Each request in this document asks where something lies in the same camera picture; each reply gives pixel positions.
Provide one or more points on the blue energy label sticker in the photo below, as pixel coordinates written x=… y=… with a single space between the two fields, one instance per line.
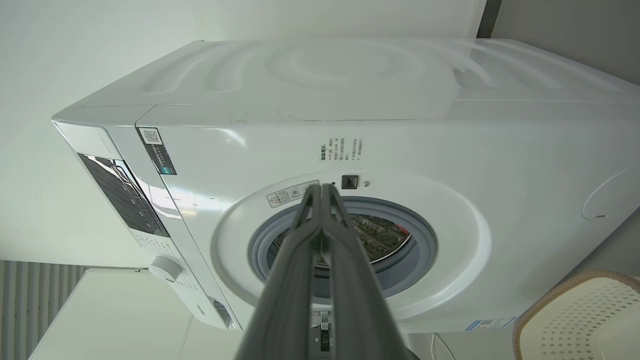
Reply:
x=490 y=323

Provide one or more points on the small printed text sticker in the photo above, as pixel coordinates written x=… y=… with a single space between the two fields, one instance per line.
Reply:
x=340 y=150

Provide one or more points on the silver metal door hinge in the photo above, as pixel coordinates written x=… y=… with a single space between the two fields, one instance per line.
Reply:
x=325 y=340

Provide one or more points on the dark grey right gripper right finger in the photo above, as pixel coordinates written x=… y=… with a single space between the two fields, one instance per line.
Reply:
x=355 y=300

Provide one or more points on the white round control knob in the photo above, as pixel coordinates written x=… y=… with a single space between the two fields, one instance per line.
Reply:
x=165 y=269

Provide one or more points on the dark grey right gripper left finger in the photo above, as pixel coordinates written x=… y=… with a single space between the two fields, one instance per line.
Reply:
x=290 y=300

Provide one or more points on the black glossy control panel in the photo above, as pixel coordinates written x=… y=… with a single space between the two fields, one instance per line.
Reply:
x=125 y=195

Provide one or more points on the stainless steel washing machine drum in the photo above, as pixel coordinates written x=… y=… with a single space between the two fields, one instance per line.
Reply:
x=375 y=245

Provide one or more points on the white front-load washing machine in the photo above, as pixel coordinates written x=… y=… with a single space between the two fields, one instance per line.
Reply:
x=500 y=175

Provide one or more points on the grey ribbed panel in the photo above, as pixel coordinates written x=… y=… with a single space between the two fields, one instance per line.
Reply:
x=30 y=290

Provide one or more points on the round white filter cover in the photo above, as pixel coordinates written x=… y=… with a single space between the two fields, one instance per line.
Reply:
x=615 y=195

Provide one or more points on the black QR code sticker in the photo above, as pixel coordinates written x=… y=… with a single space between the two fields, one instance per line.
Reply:
x=157 y=152

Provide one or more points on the black baseboard strip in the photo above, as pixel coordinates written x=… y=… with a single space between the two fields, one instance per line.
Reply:
x=489 y=17

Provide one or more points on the cream perforated laundry basket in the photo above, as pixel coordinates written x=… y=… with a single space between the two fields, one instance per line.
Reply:
x=580 y=320

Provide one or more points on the white cabinet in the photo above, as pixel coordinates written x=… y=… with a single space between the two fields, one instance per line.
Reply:
x=120 y=320

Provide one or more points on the red and white garment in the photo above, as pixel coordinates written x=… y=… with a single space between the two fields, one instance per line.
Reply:
x=401 y=230

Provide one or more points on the black door latch socket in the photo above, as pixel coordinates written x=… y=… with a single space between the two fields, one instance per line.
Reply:
x=349 y=182

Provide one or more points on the grey warning sticker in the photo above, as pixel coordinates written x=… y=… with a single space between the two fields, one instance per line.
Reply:
x=287 y=195

